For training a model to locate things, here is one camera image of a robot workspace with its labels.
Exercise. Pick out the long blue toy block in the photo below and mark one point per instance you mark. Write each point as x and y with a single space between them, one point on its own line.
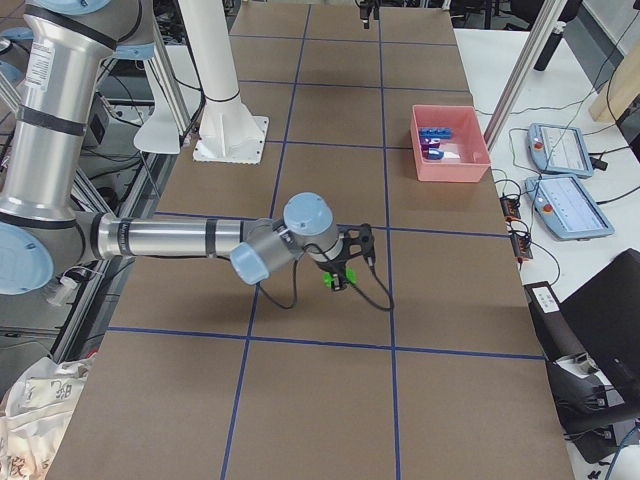
435 133

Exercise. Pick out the purple curved toy block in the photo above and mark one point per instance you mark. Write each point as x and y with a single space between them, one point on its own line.
427 143

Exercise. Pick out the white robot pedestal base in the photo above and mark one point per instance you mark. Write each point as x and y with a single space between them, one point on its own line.
228 132

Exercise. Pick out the pink plastic box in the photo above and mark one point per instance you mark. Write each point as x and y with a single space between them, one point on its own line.
466 157

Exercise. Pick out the aluminium frame post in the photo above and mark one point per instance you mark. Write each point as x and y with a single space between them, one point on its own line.
548 17

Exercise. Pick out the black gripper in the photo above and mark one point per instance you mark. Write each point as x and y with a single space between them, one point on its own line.
336 266
366 12

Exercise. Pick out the black office chair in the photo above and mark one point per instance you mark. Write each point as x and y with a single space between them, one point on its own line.
590 342

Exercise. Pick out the upper teach pendant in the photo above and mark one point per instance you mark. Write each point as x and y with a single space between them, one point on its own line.
557 149

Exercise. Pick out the lower teach pendant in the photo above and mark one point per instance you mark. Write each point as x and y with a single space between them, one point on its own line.
566 208

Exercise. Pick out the green toy block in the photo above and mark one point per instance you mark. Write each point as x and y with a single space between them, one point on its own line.
340 281

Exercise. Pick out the white printed bag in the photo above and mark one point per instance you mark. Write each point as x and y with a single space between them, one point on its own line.
35 414

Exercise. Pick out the small blue toy block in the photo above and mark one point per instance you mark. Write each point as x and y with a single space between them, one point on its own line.
433 154

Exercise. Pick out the orange black usb hub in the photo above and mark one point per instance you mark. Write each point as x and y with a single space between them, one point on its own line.
510 208

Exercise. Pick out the teach pendant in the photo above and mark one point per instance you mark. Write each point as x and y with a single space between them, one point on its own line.
566 208
557 149

